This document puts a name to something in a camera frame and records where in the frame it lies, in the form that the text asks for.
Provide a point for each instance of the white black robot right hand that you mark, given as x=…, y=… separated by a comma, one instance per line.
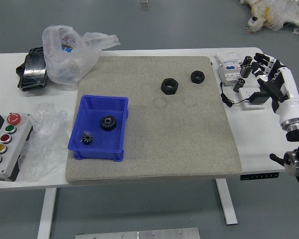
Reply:
x=287, y=92

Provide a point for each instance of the big black gear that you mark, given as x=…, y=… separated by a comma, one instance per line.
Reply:
x=108, y=124

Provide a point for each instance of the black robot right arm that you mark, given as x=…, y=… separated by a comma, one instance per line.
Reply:
x=296, y=135

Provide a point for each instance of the small black nut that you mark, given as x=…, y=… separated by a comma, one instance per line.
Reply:
x=198, y=80

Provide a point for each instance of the big black nut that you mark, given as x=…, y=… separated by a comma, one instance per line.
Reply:
x=170, y=90

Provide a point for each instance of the blue plastic box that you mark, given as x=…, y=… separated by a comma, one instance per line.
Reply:
x=112, y=147

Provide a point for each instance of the grey push-button control box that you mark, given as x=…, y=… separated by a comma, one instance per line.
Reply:
x=7, y=147

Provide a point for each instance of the black power adapter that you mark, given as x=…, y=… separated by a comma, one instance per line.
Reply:
x=257, y=98

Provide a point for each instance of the white power socket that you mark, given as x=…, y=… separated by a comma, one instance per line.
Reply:
x=246, y=92

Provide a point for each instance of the black cylindrical capacitor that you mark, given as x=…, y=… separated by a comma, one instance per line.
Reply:
x=247, y=61
x=239, y=85
x=246, y=71

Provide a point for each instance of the white circuit breaker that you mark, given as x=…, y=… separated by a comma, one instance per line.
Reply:
x=228, y=66

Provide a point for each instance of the plastic-wrapped plush toy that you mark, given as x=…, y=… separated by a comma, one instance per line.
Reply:
x=274, y=12

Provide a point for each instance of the black table control panel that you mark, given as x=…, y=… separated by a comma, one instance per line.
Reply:
x=259, y=176

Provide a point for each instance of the white table leg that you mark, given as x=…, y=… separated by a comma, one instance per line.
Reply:
x=226, y=201
x=46, y=211

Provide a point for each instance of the grey-brown mat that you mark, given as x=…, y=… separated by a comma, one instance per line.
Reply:
x=164, y=139

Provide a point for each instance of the small metal floor plate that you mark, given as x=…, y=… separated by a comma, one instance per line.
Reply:
x=143, y=1
x=145, y=7

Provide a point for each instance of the small black gear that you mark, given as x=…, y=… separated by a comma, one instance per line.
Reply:
x=86, y=138

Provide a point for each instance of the translucent white plastic bag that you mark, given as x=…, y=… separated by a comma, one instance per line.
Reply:
x=64, y=64

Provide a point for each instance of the crumpled clear bubble wrap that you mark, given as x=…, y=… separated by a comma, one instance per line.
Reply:
x=43, y=139

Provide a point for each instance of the black wrapped pack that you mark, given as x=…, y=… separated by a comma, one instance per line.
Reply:
x=33, y=72

